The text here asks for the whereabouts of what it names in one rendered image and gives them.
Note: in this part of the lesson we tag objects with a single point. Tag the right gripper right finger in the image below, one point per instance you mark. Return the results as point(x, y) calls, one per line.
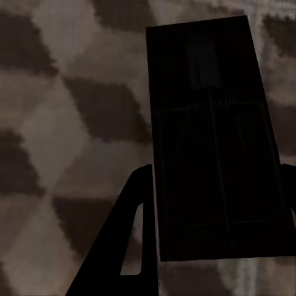
point(289, 179)

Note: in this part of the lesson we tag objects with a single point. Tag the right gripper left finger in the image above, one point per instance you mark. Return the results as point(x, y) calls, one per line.
point(99, 274)

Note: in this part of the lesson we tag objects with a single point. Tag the mousetrap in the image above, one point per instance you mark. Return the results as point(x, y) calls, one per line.
point(219, 187)

